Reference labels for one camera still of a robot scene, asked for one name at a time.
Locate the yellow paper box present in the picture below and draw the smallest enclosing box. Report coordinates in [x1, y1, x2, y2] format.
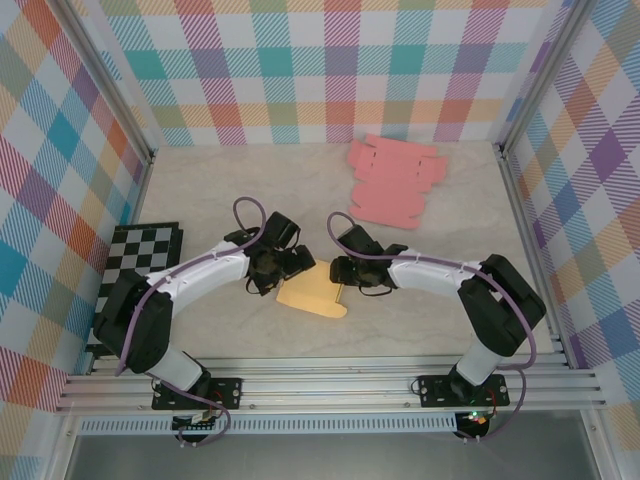
[275, 258, 349, 320]

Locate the pink paper box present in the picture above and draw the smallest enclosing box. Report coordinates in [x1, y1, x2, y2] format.
[344, 133, 450, 232]

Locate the black grey checkerboard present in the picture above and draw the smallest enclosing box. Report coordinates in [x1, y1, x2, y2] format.
[85, 222, 184, 357]

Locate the small green circuit board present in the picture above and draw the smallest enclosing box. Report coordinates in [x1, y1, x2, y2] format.
[172, 410, 217, 432]

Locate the aluminium rail frame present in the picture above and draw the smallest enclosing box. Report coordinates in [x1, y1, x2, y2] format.
[54, 352, 609, 415]

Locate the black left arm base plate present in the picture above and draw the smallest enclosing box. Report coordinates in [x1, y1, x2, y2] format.
[151, 377, 244, 412]

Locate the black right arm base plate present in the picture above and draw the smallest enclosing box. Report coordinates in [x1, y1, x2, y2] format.
[418, 374, 511, 409]

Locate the slotted grey cable duct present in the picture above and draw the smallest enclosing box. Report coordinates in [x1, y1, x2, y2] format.
[77, 417, 459, 435]

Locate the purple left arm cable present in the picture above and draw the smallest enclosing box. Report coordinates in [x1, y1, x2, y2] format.
[114, 197, 269, 448]

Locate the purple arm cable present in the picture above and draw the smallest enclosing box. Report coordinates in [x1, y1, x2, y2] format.
[114, 197, 269, 448]
[326, 211, 539, 444]

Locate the aluminium side rail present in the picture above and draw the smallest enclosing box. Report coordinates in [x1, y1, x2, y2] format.
[494, 144, 574, 369]

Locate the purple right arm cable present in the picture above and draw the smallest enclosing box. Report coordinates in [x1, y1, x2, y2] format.
[326, 211, 539, 444]

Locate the aluminium corner post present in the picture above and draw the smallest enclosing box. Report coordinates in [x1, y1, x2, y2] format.
[492, 0, 599, 157]
[57, 0, 157, 166]

